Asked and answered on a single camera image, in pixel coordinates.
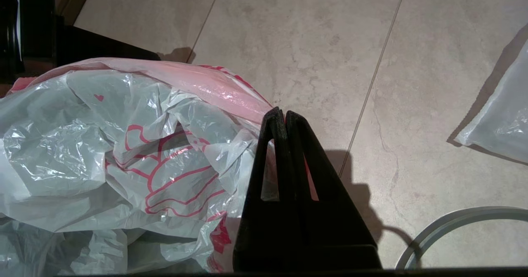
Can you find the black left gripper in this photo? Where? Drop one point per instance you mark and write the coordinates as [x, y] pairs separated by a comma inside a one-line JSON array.
[[37, 21]]

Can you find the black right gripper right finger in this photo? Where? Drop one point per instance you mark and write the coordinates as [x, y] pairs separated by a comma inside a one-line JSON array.
[[334, 231]]

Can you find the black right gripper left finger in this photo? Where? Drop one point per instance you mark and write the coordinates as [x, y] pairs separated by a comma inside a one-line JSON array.
[[264, 231]]

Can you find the translucent white trash bag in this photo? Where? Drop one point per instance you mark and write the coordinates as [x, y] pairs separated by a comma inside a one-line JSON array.
[[103, 153]]

